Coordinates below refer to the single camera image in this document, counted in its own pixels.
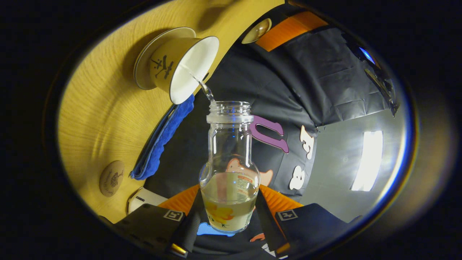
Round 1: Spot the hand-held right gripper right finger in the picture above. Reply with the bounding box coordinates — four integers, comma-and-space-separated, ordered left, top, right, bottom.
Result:
253, 185, 361, 257

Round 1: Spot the white toaster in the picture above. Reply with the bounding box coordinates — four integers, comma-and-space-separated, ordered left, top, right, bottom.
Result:
128, 187, 168, 214

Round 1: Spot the black backdrop cloth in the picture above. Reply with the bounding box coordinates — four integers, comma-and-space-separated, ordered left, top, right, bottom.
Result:
144, 27, 394, 255

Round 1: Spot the cream ceramic teacup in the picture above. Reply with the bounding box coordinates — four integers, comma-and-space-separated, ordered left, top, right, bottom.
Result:
150, 36, 219, 105

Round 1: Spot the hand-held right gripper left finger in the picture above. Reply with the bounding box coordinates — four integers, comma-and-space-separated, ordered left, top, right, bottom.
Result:
115, 185, 208, 257

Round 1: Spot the round cork coaster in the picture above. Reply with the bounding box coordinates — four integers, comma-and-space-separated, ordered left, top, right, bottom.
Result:
99, 160, 125, 197

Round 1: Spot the cream ceramic saucer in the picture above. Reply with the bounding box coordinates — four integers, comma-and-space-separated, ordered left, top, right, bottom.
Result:
134, 27, 196, 90

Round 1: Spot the blue towel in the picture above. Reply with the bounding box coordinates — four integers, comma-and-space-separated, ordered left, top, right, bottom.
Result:
130, 95, 195, 181

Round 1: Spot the clear glass water bottle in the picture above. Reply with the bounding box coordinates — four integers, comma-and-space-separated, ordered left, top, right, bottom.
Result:
199, 101, 261, 233

